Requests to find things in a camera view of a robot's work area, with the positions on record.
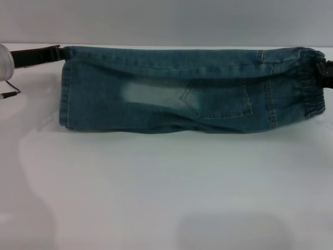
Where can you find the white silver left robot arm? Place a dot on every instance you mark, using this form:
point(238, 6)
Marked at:
point(5, 62)

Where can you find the blue denim shorts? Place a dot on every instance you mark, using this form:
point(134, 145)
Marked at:
point(182, 93)

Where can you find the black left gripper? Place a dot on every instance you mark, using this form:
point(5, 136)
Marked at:
point(31, 57)

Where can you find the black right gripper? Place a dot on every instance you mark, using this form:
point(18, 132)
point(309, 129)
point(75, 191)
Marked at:
point(329, 75)

